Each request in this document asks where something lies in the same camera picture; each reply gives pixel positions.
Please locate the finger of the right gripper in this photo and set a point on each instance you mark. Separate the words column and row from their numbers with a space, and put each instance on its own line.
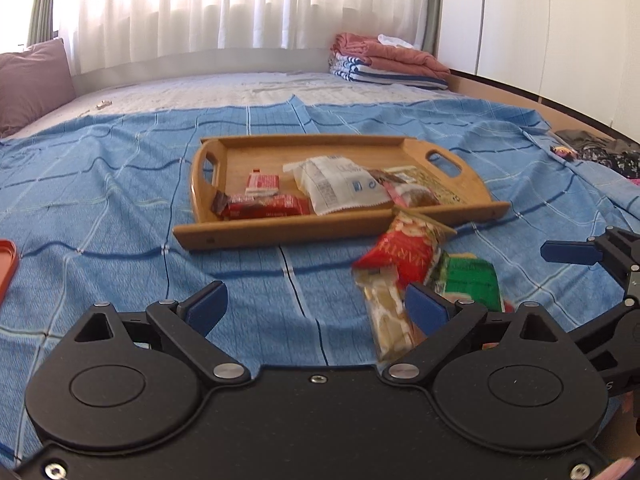
column 560, row 251

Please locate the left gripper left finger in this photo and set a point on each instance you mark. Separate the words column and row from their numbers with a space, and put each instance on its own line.
column 183, row 327

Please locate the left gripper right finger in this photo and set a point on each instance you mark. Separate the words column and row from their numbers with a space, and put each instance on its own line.
column 447, row 327

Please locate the green snack packet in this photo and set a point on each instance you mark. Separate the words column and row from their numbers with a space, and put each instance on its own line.
column 464, row 277

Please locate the clear beige snack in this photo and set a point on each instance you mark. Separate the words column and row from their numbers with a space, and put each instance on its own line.
column 393, row 332

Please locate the red nut snack bag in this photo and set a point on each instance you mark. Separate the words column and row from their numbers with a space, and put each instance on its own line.
column 411, row 245

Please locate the red biscuit roll pack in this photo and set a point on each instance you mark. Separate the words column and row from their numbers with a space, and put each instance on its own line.
column 507, row 306

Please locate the small colourful toy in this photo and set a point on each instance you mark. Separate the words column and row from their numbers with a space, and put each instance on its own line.
column 563, row 152

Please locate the dark floral cloth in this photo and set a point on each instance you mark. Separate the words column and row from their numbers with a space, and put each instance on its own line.
column 619, row 155

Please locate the dark red chocolate bar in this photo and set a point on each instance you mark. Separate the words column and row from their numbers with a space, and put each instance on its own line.
column 246, row 207

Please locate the pink wrapped brown pastry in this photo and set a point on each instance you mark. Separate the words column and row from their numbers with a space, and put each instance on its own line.
column 404, row 191

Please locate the wooden serving tray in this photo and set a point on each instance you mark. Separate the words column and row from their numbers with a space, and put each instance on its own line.
column 292, row 188

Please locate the yellow flat snack packet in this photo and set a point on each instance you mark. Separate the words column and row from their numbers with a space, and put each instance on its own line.
column 444, row 195

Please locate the blue checked bedsheet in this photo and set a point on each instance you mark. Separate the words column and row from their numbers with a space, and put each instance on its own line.
column 90, row 205

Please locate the white snack packet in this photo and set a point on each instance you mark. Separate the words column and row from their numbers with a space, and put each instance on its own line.
column 336, row 183

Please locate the orange plastic lid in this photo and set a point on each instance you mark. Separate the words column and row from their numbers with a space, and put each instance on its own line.
column 9, row 259

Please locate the white wardrobe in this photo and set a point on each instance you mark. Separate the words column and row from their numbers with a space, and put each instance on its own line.
column 582, row 54

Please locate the striped blue folded towel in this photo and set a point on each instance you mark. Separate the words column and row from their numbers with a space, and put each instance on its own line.
column 354, row 69

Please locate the folded red blanket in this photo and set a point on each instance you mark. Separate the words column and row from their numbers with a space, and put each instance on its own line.
column 370, row 52

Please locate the purple pillow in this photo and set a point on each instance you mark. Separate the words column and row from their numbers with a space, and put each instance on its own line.
column 33, row 83

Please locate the white sheer curtain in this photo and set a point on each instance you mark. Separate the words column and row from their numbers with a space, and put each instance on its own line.
column 101, row 34

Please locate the grey-green drape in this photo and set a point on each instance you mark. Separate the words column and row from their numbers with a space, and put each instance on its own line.
column 41, row 22

